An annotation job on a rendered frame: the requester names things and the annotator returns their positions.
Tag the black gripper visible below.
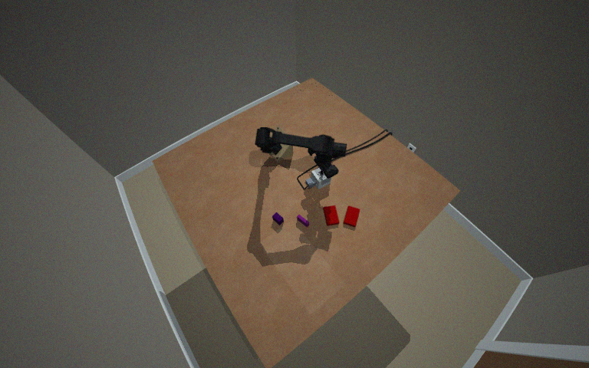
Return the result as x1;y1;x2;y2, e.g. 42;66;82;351
308;149;339;179

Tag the white power cube with black cable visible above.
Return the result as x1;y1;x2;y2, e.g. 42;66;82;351
311;132;393;189

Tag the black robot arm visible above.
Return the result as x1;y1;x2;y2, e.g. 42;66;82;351
255;127;347;161

